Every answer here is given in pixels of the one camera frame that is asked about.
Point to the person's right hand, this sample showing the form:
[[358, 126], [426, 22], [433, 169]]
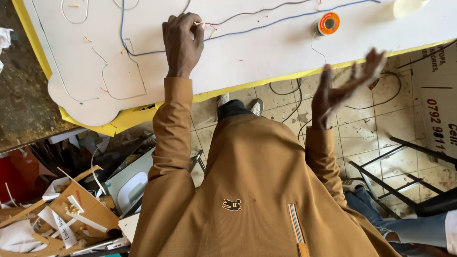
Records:
[[330, 98]]

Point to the white plastic chair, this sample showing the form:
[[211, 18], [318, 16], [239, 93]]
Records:
[[130, 185]]

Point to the black trousers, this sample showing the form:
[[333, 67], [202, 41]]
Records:
[[232, 109]]

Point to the person's left grey shoe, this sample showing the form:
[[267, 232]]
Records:
[[222, 99]]

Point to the heap of cardboard scraps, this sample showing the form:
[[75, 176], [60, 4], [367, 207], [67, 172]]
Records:
[[64, 210]]

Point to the person's left hand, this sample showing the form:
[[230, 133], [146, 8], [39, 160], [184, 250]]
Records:
[[180, 46]]

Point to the black metal frame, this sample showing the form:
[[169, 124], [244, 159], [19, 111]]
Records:
[[400, 189]]

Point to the orange solder spool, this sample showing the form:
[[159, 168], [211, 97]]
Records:
[[327, 24]]

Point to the white round lid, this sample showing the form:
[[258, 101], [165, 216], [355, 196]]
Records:
[[408, 8]]

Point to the crumpled white paper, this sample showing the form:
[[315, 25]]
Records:
[[4, 41]]

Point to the yellow backing board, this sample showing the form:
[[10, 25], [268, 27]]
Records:
[[117, 121]]

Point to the brown zip jacket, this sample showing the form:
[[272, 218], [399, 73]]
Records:
[[250, 185]]

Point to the white shaped sign board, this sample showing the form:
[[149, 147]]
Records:
[[250, 53]]

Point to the person's right grey shoe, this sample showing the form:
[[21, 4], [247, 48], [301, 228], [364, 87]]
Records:
[[256, 106]]

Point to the person's grey shoe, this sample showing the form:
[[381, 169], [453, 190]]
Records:
[[222, 99], [256, 106]]

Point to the white printed banner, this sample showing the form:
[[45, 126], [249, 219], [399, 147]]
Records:
[[439, 107]]

